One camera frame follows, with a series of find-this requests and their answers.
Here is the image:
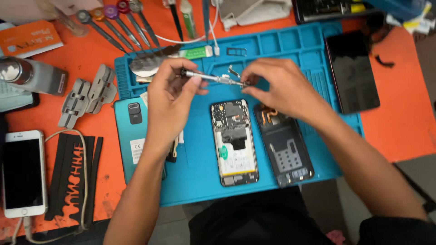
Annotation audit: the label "person's right hand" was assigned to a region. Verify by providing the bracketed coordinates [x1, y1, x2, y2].
[240, 58, 328, 124]

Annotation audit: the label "person's left hand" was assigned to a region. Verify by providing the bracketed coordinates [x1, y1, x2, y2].
[146, 57, 209, 144]

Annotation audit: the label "silver precision screwdriver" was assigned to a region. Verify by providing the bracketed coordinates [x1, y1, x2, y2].
[180, 68, 251, 88]

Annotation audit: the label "small metal bracket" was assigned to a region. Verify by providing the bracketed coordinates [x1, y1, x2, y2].
[221, 65, 251, 89]

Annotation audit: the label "silver metal pry tool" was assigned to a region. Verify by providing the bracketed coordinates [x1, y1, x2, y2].
[129, 44, 182, 78]

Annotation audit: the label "small black flex part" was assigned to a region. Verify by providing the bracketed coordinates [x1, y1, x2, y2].
[166, 135, 180, 163]

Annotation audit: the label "green white glue tube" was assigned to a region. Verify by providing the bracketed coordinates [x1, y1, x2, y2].
[177, 45, 214, 60]

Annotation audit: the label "teal smartphone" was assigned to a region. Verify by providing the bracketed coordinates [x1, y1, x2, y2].
[114, 97, 168, 185]

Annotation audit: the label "black phone back cover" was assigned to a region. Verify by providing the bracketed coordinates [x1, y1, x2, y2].
[253, 104, 315, 188]

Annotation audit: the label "grey plastic clamp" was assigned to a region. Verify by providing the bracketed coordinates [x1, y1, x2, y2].
[87, 64, 118, 115]
[57, 78, 91, 129]

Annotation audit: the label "metal sim tray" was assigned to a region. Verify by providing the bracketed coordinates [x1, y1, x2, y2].
[226, 47, 248, 57]

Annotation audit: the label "black smartphone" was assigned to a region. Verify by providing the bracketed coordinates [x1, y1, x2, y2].
[325, 30, 381, 115]

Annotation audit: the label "silver capped screwdriver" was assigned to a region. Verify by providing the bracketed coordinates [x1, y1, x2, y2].
[128, 0, 161, 48]

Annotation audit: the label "blue silicone repair mat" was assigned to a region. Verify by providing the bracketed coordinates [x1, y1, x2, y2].
[114, 22, 364, 207]

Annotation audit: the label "black tweezers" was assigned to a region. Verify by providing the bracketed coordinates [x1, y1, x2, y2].
[166, 0, 185, 42]

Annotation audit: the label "red capped screwdriver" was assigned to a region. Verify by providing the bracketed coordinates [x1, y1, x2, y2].
[116, 0, 152, 48]

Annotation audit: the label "opened smartphone with battery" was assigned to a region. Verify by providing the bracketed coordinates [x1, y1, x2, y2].
[210, 99, 260, 187]

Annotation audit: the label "purple capped screwdriver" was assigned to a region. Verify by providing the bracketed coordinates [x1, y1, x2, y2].
[104, 4, 143, 49]

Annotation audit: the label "green white glue bottle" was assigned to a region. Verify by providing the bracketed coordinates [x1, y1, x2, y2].
[179, 0, 198, 39]

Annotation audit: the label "grey cloth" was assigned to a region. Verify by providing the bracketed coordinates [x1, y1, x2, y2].
[218, 0, 293, 32]

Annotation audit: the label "orange capped screwdriver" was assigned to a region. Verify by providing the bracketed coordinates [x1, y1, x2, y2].
[90, 7, 135, 51]

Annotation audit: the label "blue tweezers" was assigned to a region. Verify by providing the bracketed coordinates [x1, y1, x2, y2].
[202, 0, 211, 44]

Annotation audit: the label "black tool case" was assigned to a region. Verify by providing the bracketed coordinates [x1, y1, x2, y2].
[292, 0, 376, 25]

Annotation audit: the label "black rubber scrap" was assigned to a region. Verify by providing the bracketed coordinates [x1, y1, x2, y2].
[374, 54, 395, 68]

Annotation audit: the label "orange work mat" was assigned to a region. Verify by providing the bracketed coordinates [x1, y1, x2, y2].
[0, 0, 436, 240]

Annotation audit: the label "grey silver hot air gun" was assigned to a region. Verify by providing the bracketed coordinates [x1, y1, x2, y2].
[0, 56, 69, 96]

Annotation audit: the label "blue plastic container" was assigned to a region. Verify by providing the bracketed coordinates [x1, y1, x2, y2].
[366, 0, 434, 22]

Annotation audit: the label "black foam cutout sheet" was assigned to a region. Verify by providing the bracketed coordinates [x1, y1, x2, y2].
[44, 133, 104, 227]

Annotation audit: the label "person's black clothing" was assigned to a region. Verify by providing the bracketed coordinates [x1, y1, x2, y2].
[188, 185, 436, 245]

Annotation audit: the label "heap of yellow white packets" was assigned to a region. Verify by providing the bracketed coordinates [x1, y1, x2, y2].
[386, 2, 436, 35]

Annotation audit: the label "orange card box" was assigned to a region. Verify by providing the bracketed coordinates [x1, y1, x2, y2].
[0, 20, 64, 59]

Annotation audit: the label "white smartphone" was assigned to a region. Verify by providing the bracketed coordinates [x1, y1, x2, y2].
[2, 130, 48, 218]

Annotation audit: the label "white usb cable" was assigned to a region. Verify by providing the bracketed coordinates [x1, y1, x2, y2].
[141, 0, 221, 57]

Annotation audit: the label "white charging cable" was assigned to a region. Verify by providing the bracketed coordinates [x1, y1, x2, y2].
[10, 129, 89, 244]

